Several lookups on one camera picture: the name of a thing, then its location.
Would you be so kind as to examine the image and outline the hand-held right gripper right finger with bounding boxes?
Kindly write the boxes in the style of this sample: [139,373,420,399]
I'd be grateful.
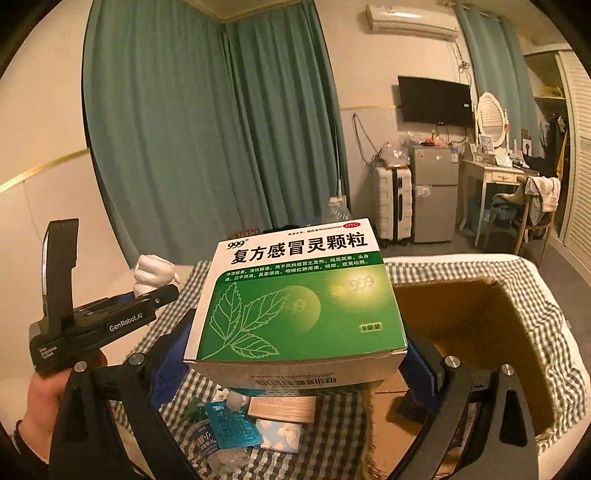
[387,336,541,480]

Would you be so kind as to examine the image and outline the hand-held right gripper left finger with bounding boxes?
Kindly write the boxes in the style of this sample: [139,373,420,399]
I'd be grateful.
[46,309,199,480]

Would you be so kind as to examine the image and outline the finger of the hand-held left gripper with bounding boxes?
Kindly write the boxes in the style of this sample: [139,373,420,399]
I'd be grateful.
[133,284,181,311]

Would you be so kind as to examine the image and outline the brown woven storage box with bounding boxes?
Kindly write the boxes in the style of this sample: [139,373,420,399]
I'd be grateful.
[367,270,561,480]

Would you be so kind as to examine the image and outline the green medicine box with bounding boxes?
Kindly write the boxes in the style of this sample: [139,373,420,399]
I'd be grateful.
[183,218,408,398]

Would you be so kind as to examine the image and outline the person's left forearm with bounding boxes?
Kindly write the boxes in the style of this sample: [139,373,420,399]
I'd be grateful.
[7,418,58,468]

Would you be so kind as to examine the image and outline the person's left hand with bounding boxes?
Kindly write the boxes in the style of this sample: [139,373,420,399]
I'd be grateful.
[22,370,70,439]

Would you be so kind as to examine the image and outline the blue foil packet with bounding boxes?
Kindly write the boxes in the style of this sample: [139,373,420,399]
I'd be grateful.
[205,401,265,461]

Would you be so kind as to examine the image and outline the clear plastic water bottle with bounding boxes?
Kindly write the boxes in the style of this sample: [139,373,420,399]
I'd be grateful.
[188,415,252,480]

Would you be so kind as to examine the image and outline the green checked tablecloth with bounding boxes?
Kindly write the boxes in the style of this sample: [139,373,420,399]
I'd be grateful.
[111,256,589,480]

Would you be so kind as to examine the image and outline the small beige box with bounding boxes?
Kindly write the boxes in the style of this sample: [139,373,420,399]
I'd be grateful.
[247,396,318,424]

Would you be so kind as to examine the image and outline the patterned tissue pack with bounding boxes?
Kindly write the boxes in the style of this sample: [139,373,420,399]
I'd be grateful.
[255,419,304,456]

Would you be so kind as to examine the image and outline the large green curtain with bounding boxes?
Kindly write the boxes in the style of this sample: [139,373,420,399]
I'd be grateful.
[82,0,352,261]

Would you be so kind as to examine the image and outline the white suitcase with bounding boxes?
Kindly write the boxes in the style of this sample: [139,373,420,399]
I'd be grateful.
[371,164,414,242]

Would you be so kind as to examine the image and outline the grey mini fridge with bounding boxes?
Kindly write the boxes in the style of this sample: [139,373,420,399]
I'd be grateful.
[408,143,461,245]

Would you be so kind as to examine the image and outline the wooden chair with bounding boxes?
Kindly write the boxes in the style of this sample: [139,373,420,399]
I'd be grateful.
[488,175,562,258]

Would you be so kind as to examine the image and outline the large clear water jug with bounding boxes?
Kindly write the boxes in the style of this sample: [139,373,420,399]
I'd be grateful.
[327,195,355,223]

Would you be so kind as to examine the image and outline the white dressing table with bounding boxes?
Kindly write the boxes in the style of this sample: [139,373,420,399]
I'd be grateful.
[458,156,542,237]

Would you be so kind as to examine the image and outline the white towel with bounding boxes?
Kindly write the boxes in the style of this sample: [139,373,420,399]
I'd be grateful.
[525,175,562,214]

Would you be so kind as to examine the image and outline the clear plastic bags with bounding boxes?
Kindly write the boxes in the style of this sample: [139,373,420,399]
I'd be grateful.
[368,142,413,169]

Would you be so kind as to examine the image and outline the white louvred wardrobe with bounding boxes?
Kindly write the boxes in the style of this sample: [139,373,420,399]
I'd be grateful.
[524,50,591,260]

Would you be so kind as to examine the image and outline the white oval vanity mirror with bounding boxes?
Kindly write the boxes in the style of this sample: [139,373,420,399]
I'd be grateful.
[475,91,509,154]

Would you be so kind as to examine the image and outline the narrow green curtain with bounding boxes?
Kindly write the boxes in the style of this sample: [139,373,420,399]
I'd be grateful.
[455,4,539,139]

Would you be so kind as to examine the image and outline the white air conditioner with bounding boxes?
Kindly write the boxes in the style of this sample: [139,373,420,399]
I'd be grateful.
[366,4,461,43]

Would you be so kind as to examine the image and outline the black wall television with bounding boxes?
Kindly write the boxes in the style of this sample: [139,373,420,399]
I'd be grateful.
[397,75,474,129]

